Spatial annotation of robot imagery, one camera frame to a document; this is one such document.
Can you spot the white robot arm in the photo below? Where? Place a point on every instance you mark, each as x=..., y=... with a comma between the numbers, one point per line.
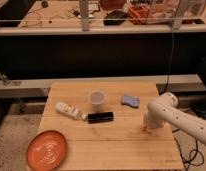
x=164, y=108

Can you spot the translucent plastic cup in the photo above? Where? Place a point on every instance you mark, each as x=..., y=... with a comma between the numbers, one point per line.
x=96, y=100

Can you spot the black rectangular box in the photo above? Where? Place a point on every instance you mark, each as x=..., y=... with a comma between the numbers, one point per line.
x=100, y=117

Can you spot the blue cloth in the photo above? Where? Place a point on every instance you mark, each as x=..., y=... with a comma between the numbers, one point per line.
x=130, y=101

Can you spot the white plastic bottle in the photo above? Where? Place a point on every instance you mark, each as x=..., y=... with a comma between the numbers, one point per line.
x=70, y=111

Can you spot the black object on bench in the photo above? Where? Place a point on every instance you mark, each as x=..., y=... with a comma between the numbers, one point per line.
x=115, y=17

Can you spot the red basket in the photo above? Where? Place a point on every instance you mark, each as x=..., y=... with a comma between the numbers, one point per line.
x=137, y=15

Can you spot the orange plate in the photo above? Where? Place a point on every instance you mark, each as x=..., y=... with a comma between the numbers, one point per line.
x=46, y=151

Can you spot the metal post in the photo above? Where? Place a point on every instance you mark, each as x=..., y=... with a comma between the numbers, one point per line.
x=83, y=4

